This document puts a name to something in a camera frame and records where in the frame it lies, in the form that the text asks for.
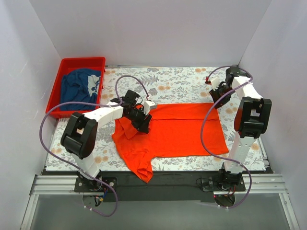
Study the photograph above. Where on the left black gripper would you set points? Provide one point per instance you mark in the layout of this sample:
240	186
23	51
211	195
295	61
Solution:
142	120

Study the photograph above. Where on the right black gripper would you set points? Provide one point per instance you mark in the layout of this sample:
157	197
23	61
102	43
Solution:
218	96

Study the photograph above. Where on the orange t shirt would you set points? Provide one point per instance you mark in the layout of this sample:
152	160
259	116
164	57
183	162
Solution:
175	130

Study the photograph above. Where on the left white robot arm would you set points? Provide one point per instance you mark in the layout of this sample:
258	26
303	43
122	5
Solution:
80	133

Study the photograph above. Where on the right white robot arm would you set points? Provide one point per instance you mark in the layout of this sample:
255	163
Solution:
250	122

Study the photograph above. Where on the floral table mat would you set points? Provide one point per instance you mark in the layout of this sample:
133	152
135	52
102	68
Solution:
165	85

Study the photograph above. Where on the blue t shirt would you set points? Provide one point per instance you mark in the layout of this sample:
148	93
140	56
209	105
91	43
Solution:
80	85

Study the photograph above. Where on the red plastic bin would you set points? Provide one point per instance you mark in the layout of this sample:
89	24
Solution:
67	65

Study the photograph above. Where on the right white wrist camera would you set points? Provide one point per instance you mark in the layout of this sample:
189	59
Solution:
214	82

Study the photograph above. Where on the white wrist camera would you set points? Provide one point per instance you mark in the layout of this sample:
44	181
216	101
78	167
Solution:
214	82
148	106

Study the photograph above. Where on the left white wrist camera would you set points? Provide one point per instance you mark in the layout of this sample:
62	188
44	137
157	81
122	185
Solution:
148	106

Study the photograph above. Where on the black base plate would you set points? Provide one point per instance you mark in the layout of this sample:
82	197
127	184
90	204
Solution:
207	187

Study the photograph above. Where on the aluminium mounting rail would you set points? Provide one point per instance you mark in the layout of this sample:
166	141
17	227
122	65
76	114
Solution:
63	185

